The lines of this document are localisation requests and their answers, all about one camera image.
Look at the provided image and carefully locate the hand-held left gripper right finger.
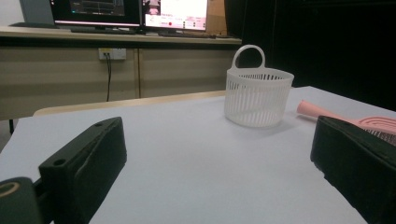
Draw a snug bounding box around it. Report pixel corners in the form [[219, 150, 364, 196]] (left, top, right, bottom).
[[309, 115, 396, 224]]

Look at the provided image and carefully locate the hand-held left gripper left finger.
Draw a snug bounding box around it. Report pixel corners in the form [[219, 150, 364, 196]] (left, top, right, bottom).
[[38, 116, 128, 224]]

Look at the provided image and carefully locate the pink hair comb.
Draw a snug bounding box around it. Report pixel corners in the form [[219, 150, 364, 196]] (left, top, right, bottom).
[[296, 99, 396, 146]]

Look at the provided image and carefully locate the white slotted plastic basket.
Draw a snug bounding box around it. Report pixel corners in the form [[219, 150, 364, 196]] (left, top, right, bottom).
[[223, 44, 295, 129]]

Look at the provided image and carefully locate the light wooden table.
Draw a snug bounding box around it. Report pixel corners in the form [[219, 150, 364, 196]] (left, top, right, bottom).
[[32, 90, 227, 118]]

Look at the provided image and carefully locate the long beige desk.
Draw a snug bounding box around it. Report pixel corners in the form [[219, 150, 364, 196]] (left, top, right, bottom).
[[0, 25, 243, 121]]

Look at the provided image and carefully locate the white table sheet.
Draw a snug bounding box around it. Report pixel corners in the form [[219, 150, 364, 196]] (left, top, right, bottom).
[[0, 85, 396, 224]]

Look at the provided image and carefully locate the black curtain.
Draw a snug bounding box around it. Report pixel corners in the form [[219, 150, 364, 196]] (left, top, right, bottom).
[[224, 0, 396, 112]]

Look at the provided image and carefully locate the black keyboard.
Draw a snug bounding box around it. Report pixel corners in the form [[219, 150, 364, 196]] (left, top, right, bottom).
[[158, 30, 218, 40], [70, 27, 138, 35]]

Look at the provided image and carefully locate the dark-screen computer monitor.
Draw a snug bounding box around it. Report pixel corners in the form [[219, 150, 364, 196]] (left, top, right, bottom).
[[49, 0, 143, 29]]

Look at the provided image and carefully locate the bright-screen computer monitor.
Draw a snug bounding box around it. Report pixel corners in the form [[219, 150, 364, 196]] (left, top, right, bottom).
[[141, 0, 209, 33]]

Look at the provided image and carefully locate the brown cardboard box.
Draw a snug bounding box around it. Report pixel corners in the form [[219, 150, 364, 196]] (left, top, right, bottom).
[[206, 0, 229, 36]]

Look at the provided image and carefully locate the black power cable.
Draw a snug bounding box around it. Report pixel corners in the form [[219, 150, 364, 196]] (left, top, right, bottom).
[[105, 52, 113, 103]]

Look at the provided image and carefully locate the white wall socket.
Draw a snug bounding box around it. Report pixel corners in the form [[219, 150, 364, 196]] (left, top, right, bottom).
[[98, 47, 128, 61]]

